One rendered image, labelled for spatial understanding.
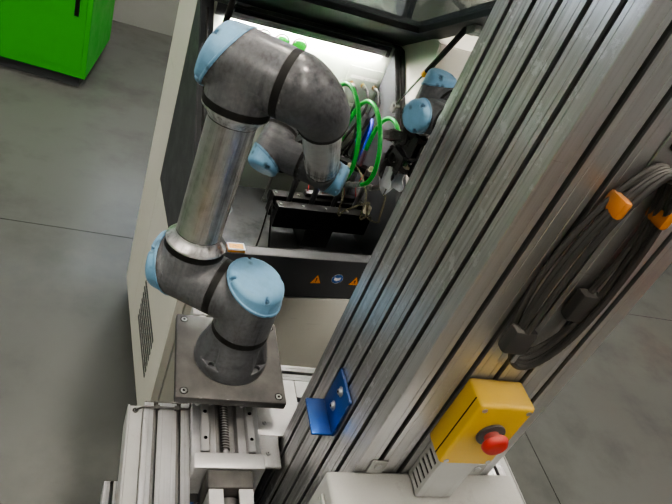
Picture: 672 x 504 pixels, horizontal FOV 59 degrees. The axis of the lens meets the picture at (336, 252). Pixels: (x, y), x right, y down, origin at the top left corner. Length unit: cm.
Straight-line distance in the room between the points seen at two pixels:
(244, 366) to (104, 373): 140
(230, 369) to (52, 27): 341
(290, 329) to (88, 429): 85
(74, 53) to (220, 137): 341
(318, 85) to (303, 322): 116
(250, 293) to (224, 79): 38
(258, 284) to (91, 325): 167
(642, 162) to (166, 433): 95
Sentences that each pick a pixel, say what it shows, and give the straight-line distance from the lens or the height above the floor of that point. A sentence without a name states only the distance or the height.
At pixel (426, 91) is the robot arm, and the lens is 150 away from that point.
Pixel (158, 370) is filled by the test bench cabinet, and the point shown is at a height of 45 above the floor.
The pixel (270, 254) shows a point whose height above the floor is 95.
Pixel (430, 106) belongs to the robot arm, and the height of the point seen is 157.
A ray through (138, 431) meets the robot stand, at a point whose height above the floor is 95.
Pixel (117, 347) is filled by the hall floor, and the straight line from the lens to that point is 266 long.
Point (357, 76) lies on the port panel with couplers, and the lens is 212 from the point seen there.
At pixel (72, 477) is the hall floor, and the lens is 230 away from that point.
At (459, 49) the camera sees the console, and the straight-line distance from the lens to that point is 203.
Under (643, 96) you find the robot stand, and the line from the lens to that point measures 66.
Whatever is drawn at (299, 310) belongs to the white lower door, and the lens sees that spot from 192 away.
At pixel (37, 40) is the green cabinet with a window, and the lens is 442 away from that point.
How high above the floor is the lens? 198
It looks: 34 degrees down
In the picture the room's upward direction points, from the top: 24 degrees clockwise
